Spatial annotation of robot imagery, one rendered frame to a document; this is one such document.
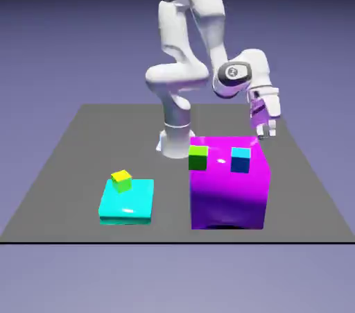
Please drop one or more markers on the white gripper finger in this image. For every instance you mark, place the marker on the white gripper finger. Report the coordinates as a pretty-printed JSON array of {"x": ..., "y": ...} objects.
[
  {"x": 260, "y": 129},
  {"x": 272, "y": 127}
]

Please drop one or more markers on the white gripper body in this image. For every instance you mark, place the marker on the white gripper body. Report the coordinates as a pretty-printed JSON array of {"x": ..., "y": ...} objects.
[{"x": 269, "y": 106}]

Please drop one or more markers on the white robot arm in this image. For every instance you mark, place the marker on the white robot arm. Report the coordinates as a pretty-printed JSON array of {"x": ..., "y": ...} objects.
[{"x": 177, "y": 41}]

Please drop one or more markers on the small blue cube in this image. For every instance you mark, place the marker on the small blue cube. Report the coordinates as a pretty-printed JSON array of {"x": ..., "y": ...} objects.
[{"x": 240, "y": 161}]

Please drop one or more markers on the small green cube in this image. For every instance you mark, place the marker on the small green cube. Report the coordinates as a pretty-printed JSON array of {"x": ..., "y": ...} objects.
[{"x": 198, "y": 158}]

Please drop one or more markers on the small yellow cube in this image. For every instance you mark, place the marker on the small yellow cube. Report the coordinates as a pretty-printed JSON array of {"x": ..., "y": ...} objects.
[{"x": 121, "y": 180}]

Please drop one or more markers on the large magenta box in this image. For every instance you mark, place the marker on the large magenta box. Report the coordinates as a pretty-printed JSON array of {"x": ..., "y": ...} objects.
[{"x": 228, "y": 190}]

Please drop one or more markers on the large cyan box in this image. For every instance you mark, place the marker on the large cyan box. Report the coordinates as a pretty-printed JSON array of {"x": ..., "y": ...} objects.
[{"x": 127, "y": 204}]

